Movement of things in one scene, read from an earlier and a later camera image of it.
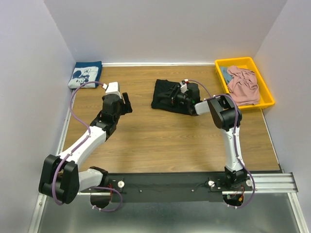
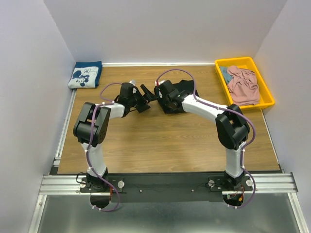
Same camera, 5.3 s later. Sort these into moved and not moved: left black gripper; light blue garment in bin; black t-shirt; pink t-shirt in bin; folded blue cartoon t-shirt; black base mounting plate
Moved: black t-shirt; left black gripper
Not moved: folded blue cartoon t-shirt; light blue garment in bin; black base mounting plate; pink t-shirt in bin
